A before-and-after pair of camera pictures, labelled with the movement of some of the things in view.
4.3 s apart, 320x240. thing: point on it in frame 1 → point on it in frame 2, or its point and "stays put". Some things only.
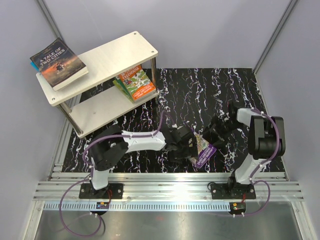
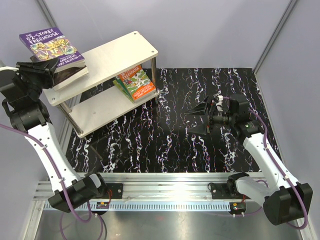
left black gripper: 189,152 → 43,66
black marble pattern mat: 189,97 stays put
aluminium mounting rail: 167,187 stays put
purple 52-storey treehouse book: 205,151 → 48,44
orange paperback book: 138,84 stays put
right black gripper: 221,136 → 200,109
